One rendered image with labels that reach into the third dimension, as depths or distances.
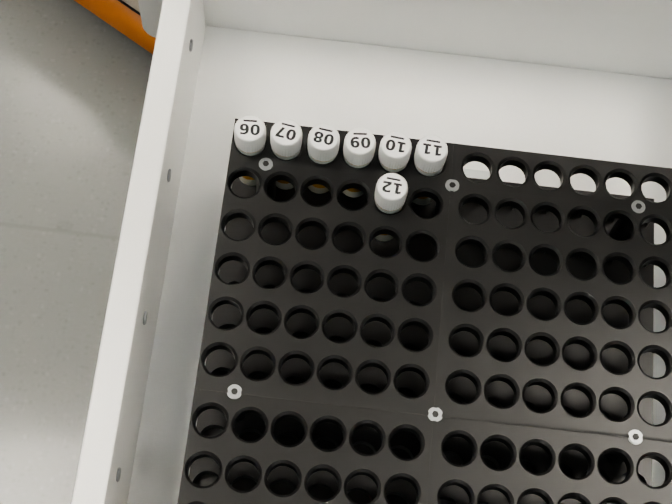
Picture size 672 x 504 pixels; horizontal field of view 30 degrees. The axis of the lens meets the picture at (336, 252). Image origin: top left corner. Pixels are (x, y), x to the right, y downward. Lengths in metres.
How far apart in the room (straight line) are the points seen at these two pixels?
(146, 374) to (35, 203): 0.98
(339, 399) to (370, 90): 0.18
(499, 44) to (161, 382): 0.22
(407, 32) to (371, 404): 0.20
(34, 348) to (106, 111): 0.30
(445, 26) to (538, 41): 0.04
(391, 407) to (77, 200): 1.06
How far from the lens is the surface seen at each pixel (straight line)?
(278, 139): 0.48
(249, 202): 0.49
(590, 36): 0.58
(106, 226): 1.47
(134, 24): 1.47
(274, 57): 0.59
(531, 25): 0.58
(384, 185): 0.48
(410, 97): 0.58
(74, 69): 1.57
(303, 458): 0.45
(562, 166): 0.51
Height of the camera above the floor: 1.34
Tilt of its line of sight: 68 degrees down
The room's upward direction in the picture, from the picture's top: 8 degrees clockwise
